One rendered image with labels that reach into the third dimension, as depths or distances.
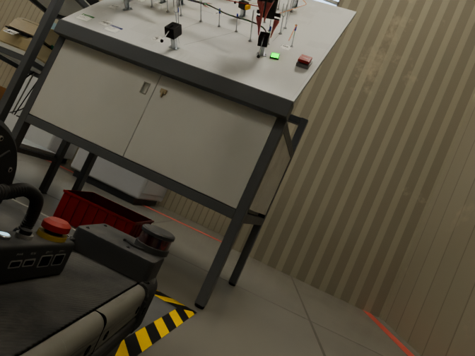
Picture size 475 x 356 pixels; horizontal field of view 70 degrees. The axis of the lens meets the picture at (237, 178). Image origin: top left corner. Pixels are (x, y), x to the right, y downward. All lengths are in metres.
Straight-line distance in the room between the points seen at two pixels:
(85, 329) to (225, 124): 1.08
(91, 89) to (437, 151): 2.90
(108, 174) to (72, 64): 1.64
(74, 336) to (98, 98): 1.36
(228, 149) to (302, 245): 1.96
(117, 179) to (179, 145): 1.88
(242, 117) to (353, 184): 2.03
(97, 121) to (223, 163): 0.62
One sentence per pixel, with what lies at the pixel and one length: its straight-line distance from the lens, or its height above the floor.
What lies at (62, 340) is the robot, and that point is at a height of 0.24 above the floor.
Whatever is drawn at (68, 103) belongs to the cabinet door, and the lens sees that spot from 1.78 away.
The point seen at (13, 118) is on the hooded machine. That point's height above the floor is 0.25.
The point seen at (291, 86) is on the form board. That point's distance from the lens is 1.44.
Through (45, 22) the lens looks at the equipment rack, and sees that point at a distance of 1.97.
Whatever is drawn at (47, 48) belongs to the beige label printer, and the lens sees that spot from 2.09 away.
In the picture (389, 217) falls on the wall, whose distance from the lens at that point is 3.35.
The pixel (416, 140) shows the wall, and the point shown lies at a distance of 3.51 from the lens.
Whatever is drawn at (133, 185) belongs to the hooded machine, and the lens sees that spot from 3.20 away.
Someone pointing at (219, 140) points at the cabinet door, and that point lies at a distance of 1.39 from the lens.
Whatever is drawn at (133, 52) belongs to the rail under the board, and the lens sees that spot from 1.64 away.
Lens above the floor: 0.44
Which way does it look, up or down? 3 degrees up
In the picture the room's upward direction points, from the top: 24 degrees clockwise
